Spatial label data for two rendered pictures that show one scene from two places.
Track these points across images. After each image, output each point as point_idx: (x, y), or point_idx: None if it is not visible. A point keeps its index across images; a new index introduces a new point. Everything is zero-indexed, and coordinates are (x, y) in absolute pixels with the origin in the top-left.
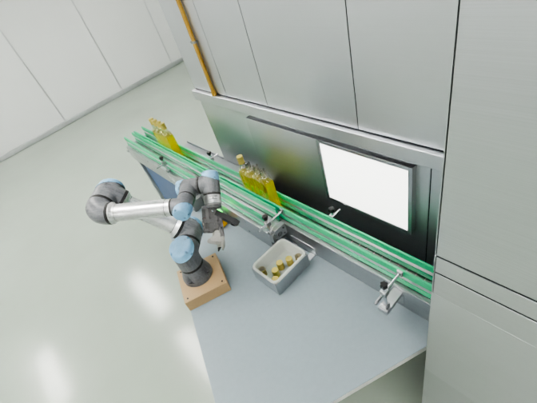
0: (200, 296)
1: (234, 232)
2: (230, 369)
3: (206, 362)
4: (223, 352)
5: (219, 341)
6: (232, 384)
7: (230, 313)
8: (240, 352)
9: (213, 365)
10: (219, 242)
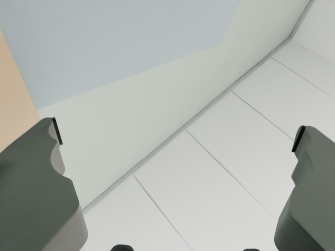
0: (35, 105)
1: None
2: (170, 34)
3: (143, 69)
4: (145, 43)
5: (126, 49)
6: (184, 34)
7: (79, 17)
8: (161, 13)
9: (151, 59)
10: (61, 158)
